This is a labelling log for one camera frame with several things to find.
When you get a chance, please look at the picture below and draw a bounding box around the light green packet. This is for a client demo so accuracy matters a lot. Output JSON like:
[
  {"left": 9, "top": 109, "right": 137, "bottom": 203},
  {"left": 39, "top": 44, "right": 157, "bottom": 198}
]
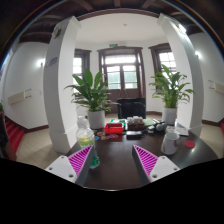
[{"left": 143, "top": 118, "right": 156, "bottom": 127}]

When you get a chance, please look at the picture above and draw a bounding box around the dark wooden glazed door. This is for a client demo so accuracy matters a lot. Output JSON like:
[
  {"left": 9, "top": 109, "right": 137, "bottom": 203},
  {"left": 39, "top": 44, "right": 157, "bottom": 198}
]
[{"left": 97, "top": 46, "right": 146, "bottom": 102}]

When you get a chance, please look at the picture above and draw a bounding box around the black chair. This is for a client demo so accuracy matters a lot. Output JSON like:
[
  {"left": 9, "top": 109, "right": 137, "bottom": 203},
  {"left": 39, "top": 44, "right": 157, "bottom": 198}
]
[{"left": 116, "top": 97, "right": 147, "bottom": 120}]

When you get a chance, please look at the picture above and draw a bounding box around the box of wrapped snacks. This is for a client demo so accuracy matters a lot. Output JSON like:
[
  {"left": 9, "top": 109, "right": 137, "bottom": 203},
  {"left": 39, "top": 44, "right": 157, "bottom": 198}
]
[{"left": 126, "top": 115, "right": 146, "bottom": 131}]

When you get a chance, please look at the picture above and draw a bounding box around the printed paper booklet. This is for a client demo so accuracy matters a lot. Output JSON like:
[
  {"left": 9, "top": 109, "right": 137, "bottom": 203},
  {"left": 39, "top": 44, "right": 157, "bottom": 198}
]
[{"left": 166, "top": 125, "right": 190, "bottom": 137}]

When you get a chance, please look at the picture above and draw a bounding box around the flat round red coaster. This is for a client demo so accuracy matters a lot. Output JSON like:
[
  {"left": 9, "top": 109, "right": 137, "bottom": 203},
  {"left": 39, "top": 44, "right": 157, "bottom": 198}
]
[{"left": 184, "top": 139, "right": 196, "bottom": 149}]

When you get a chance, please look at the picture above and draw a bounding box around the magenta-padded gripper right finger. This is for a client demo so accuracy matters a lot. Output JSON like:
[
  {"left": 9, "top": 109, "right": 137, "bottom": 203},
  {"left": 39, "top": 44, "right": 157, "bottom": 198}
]
[{"left": 131, "top": 144, "right": 181, "bottom": 185}]

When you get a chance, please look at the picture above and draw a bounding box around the small black box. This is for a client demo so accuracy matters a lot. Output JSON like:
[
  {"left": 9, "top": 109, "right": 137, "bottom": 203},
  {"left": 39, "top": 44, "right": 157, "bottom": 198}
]
[{"left": 125, "top": 130, "right": 143, "bottom": 140}]

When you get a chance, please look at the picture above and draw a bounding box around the dark framed window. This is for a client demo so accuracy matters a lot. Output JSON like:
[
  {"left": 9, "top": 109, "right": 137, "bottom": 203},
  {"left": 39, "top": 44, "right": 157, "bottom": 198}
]
[
  {"left": 148, "top": 42, "right": 178, "bottom": 77},
  {"left": 73, "top": 48, "right": 92, "bottom": 87}
]

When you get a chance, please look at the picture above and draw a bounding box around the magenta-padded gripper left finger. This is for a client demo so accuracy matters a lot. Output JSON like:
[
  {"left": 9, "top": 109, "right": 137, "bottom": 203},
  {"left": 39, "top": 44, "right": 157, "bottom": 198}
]
[{"left": 44, "top": 144, "right": 96, "bottom": 187}]

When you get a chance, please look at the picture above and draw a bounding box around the red plastic box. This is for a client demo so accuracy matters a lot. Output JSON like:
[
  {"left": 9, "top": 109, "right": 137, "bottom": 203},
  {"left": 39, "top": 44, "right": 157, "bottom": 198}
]
[{"left": 104, "top": 122, "right": 125, "bottom": 135}]

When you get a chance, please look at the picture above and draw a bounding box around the white mug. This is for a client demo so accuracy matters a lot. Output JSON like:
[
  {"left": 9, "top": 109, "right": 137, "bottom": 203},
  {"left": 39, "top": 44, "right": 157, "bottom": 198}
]
[{"left": 160, "top": 130, "right": 181, "bottom": 156}]

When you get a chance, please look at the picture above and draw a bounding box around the clear green-label drink bottle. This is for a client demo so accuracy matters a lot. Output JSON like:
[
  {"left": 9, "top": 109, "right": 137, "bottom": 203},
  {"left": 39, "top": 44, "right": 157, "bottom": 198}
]
[{"left": 75, "top": 115, "right": 101, "bottom": 169}]

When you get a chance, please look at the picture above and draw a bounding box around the large plant in white pot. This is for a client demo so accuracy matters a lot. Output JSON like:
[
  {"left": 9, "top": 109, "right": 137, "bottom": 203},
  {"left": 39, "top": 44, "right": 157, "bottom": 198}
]
[
  {"left": 64, "top": 68, "right": 113, "bottom": 130},
  {"left": 149, "top": 64, "right": 195, "bottom": 126}
]

